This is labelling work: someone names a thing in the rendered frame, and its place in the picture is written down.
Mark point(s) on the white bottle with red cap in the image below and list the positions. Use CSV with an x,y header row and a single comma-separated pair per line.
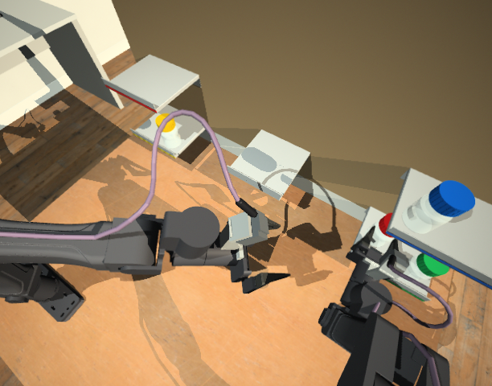
x,y
380,238

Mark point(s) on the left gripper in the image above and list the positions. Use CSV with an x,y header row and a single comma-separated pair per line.
x,y
226,253

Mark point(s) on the white bottle with blue cap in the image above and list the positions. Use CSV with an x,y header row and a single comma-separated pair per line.
x,y
447,200

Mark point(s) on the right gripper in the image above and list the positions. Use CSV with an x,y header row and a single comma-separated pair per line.
x,y
367,261

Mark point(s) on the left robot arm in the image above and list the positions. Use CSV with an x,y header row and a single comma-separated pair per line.
x,y
27,246

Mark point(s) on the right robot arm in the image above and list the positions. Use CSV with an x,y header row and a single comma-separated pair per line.
x,y
376,349

